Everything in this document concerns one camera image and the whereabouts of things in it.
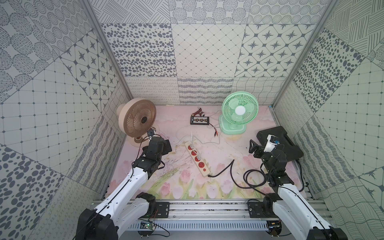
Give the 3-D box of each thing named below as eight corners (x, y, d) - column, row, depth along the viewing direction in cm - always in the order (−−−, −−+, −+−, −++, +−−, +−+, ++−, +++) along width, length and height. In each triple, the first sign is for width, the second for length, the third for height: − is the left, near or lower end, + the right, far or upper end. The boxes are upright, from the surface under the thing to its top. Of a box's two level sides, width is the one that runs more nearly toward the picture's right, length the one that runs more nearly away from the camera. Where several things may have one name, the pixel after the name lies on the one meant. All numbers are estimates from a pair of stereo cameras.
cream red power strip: (203, 176, 86) (203, 174, 84) (184, 145, 99) (184, 143, 97) (211, 172, 88) (211, 169, 85) (191, 142, 101) (191, 139, 99)
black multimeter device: (190, 124, 112) (190, 122, 110) (190, 118, 116) (190, 116, 114) (209, 124, 112) (209, 122, 110) (209, 118, 116) (209, 116, 114)
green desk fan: (219, 136, 105) (226, 105, 80) (218, 123, 112) (224, 91, 88) (247, 136, 105) (262, 105, 80) (244, 123, 112) (257, 91, 88)
